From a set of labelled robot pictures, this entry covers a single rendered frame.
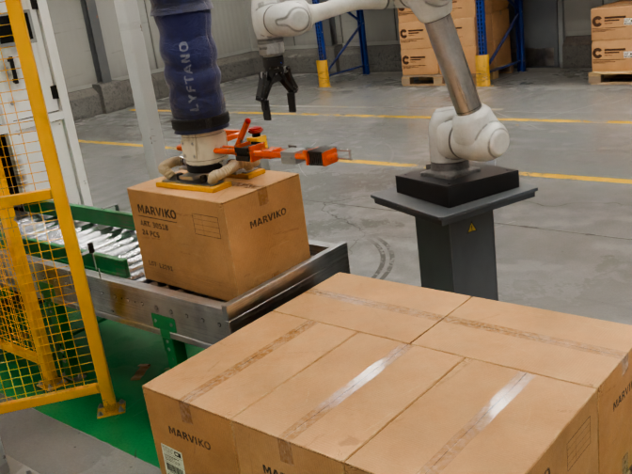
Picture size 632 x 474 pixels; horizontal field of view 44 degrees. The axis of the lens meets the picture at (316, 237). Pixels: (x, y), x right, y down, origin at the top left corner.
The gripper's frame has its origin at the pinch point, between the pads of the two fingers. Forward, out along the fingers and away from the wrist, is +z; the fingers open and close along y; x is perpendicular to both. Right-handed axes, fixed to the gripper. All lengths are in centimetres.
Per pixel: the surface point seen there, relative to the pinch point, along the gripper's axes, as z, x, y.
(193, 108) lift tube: -3.1, -35.2, 9.3
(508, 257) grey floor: 121, -7, -180
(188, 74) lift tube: -15.6, -35.5, 8.5
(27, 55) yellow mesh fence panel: -29, -81, 44
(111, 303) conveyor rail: 74, -78, 35
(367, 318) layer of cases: 68, 39, 12
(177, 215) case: 36, -41, 22
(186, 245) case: 48, -38, 22
